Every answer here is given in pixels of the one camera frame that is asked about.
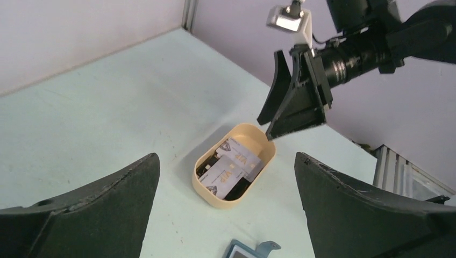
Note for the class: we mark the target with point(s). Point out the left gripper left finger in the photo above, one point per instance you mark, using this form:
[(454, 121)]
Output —
[(105, 218)]

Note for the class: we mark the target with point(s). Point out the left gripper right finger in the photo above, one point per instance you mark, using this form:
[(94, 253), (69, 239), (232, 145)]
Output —
[(347, 217)]

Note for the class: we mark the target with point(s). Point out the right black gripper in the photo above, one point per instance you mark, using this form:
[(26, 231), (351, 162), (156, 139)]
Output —
[(296, 102)]

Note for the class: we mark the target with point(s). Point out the beige oval tray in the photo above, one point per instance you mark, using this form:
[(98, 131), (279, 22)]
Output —
[(250, 137)]

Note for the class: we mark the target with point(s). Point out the black card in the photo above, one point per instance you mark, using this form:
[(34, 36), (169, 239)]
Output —
[(236, 192)]

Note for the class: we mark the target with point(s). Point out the white VIP card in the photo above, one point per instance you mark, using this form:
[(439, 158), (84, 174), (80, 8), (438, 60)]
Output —
[(222, 177), (249, 162)]

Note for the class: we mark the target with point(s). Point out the blue card holder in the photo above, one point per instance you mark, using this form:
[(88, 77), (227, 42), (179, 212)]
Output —
[(238, 249)]

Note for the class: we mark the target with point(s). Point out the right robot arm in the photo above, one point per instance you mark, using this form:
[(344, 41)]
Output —
[(370, 36)]

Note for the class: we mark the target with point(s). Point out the aluminium frame rail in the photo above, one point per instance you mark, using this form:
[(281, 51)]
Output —
[(400, 176)]

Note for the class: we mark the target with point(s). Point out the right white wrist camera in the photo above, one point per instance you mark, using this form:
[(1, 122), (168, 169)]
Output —
[(292, 19)]

